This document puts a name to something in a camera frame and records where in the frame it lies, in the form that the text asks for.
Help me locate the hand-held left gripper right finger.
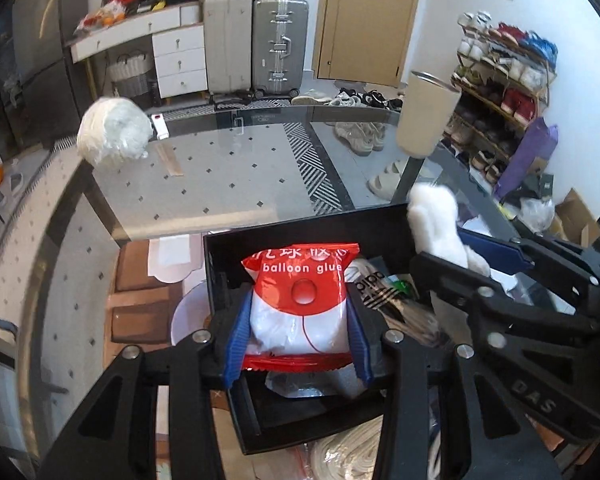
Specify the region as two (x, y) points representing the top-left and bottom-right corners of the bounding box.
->
(346, 284), (564, 480)

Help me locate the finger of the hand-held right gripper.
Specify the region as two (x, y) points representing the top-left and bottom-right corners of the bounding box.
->
(410, 252), (522, 347)
(456, 217), (600, 287)

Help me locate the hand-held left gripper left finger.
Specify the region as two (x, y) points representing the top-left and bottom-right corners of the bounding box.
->
(34, 272), (254, 480)

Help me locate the green white sachet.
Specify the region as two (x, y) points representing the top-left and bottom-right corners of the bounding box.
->
(392, 273), (417, 297)

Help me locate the white plush toy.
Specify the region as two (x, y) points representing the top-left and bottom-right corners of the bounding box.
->
(406, 183), (492, 277)

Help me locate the red white glue packet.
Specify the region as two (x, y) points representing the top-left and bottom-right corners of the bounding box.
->
(240, 242), (362, 374)

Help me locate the black plastic bin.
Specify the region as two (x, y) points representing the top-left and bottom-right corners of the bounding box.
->
(202, 202), (462, 457)

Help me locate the brown cardboard box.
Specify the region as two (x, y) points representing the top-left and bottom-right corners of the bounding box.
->
(549, 188), (600, 247)

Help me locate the purple bag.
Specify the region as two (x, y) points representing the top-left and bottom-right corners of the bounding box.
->
(494, 117), (561, 202)

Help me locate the brown stool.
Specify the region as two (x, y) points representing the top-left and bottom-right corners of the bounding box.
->
(110, 241), (207, 347)

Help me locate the cream cylindrical bin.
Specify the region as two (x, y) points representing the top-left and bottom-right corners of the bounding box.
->
(396, 70), (462, 159)

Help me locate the wooden shoe rack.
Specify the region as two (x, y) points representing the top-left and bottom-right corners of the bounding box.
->
(441, 9), (559, 187)

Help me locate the scattered shoes pile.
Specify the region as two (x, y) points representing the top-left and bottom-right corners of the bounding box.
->
(291, 87), (412, 202)

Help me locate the small white device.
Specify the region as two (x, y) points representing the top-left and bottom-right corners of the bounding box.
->
(149, 113), (171, 141)

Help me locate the white plastic bag bundle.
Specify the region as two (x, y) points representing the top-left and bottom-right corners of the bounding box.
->
(76, 97), (154, 167)

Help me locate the tan wooden door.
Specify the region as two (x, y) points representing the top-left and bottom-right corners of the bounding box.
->
(312, 0), (425, 87)

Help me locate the silver suitcase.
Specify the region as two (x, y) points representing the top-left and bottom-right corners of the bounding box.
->
(252, 0), (310, 101)

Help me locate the woven laundry basket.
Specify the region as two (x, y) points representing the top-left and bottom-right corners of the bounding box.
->
(104, 51), (154, 97)

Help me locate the white desk with drawers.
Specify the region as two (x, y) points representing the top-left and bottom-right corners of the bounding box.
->
(69, 2), (207, 99)

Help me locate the beige suitcase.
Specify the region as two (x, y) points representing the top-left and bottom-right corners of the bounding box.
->
(203, 0), (255, 102)

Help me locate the grey refrigerator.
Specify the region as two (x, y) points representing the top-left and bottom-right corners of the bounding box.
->
(0, 0), (89, 157)

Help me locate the bag of oranges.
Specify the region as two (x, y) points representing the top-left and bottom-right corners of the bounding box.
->
(77, 2), (127, 32)

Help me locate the white cord coil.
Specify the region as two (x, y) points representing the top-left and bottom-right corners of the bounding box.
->
(307, 417), (389, 480)

